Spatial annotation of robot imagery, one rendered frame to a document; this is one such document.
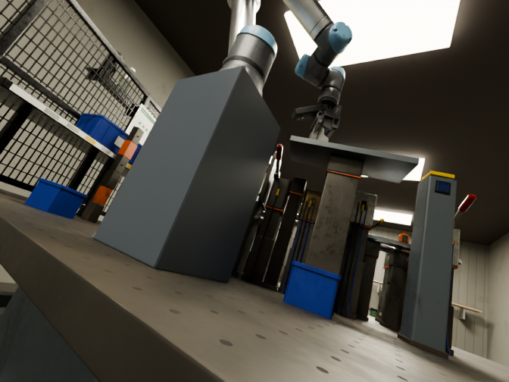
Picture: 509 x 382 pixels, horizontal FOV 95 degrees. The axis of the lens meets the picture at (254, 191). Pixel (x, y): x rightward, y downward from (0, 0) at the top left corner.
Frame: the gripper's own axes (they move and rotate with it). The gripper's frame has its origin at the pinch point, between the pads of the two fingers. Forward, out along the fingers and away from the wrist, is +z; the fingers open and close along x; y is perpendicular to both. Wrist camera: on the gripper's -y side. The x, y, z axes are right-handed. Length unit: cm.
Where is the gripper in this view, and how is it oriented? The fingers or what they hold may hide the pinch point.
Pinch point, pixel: (308, 147)
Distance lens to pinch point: 84.9
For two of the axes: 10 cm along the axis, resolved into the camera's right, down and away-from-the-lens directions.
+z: -3.2, 9.0, -2.9
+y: 9.5, 3.3, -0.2
